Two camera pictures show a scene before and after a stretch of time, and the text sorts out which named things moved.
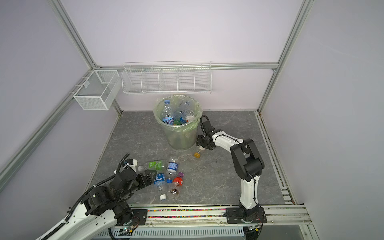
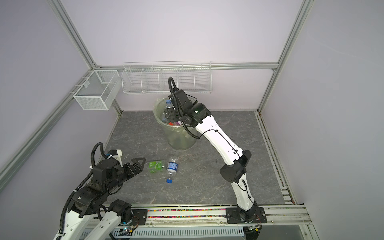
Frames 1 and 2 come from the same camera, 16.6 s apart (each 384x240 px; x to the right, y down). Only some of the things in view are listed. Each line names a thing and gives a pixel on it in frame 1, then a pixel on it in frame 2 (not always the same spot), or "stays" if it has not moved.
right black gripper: x=199 y=142 to x=172 y=114
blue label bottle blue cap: x=172 y=168 stays
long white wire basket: x=167 y=77 stays
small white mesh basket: x=98 y=90 stays
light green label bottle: x=158 y=165 stays
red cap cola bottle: x=175 y=190 to x=178 y=123
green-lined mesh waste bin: x=180 y=116 stays
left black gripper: x=144 y=183 to x=139 y=169
